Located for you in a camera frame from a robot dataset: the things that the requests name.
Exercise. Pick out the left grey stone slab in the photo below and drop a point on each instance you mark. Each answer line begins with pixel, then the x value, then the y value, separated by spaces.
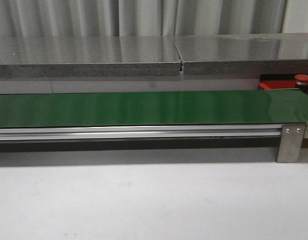
pixel 56 57

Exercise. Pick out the grey stone slab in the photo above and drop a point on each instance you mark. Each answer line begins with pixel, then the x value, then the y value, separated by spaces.
pixel 248 54
pixel 56 57

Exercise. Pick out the red plastic tray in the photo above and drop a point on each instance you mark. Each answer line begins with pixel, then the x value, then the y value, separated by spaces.
pixel 278 84

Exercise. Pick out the green conveyor belt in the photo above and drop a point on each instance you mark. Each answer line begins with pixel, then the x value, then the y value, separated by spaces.
pixel 153 108

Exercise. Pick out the right grey stone slab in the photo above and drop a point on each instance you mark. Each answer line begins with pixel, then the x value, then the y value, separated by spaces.
pixel 248 54

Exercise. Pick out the grey pleated curtain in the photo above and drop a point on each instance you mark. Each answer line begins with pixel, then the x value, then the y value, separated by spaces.
pixel 93 18

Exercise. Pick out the aluminium conveyor side rail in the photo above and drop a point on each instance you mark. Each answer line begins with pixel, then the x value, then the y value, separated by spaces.
pixel 139 132

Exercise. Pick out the steel conveyor support bracket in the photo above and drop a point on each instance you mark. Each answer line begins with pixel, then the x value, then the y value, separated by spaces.
pixel 290 143

